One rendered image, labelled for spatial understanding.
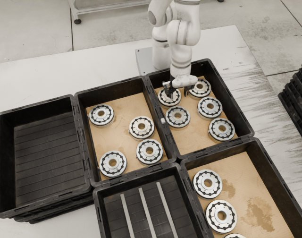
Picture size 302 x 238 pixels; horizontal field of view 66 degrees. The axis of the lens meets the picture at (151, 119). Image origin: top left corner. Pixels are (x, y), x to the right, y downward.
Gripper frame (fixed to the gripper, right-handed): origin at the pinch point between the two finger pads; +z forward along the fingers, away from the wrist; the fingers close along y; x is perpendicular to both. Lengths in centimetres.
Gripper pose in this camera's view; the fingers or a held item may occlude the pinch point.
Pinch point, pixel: (178, 94)
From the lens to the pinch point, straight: 99.4
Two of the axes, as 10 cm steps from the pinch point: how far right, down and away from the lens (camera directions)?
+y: -9.8, 1.9, -0.6
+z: 0.5, 5.2, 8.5
